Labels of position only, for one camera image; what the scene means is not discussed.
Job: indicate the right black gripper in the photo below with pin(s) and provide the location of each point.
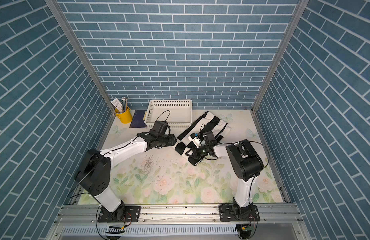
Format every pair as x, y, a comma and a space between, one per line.
196, 154

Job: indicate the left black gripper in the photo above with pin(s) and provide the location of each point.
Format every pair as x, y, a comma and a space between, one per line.
171, 141

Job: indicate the black white striped pillowcase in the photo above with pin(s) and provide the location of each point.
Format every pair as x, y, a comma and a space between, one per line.
206, 122

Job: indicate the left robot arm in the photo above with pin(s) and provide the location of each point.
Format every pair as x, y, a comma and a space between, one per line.
94, 171

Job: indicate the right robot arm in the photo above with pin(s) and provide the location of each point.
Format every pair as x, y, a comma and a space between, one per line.
245, 161

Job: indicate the dark blue notebook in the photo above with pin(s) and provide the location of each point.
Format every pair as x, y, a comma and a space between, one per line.
138, 120

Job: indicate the white plastic basket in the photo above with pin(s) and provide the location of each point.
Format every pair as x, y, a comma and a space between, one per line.
178, 113

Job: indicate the yellow pen cup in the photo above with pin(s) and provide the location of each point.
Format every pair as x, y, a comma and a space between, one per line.
125, 117

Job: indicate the floral table mat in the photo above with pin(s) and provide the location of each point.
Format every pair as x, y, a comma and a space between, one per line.
163, 177

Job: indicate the pens in cup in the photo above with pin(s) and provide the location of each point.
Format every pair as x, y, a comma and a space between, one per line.
124, 104

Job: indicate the white paper tag in cup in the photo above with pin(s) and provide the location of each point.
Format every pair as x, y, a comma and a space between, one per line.
118, 105

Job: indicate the white vent grille strip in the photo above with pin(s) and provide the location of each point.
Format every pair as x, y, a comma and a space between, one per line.
151, 230

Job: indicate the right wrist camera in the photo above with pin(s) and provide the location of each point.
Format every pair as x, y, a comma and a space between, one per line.
195, 140

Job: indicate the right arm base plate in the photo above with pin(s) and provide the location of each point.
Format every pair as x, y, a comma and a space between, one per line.
232, 212

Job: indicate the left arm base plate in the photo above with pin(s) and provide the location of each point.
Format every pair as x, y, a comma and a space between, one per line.
128, 214

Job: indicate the aluminium front rail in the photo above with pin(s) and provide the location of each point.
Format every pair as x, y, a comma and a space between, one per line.
180, 214

